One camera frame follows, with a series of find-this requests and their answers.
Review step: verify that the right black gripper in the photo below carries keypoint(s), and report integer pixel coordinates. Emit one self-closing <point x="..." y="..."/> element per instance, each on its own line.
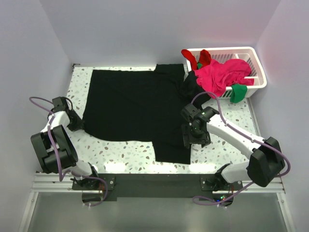
<point x="204" y="140"/>

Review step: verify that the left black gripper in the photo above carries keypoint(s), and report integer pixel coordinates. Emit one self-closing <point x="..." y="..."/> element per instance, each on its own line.
<point x="78" y="125"/>

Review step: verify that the black t-shirt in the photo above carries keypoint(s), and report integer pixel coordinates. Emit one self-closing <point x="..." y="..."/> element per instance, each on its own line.
<point x="143" y="106"/>

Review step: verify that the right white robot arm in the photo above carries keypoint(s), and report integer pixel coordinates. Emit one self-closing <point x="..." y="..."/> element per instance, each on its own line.
<point x="265" y="161"/>

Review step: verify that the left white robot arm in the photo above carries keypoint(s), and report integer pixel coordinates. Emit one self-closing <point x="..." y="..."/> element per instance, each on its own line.
<point x="56" y="152"/>

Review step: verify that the pink t-shirt in basket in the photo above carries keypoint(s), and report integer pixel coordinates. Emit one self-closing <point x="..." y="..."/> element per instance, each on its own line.
<point x="222" y="75"/>

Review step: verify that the green garment in basket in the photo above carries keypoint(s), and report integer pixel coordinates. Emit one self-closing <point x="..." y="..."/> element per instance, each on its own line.
<point x="239" y="91"/>

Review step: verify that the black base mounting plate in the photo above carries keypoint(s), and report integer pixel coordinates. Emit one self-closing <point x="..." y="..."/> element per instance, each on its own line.
<point x="164" y="185"/>

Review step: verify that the white plastic laundry basket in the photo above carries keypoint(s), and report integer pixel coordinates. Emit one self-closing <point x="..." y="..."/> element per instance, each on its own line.
<point x="247" y="54"/>

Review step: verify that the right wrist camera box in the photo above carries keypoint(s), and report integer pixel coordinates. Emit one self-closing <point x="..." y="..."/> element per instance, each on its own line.
<point x="189" y="112"/>

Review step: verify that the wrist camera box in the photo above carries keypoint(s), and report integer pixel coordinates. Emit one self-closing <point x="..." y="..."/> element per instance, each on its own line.
<point x="61" y="104"/>
<point x="189" y="112"/>

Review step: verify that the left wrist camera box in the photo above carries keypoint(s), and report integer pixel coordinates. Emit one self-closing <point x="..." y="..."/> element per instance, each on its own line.
<point x="61" y="104"/>

